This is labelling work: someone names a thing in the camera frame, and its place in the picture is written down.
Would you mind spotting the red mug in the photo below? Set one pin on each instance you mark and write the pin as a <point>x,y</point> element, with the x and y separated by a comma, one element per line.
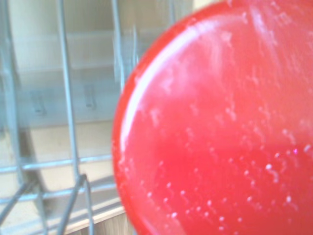
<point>215,117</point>

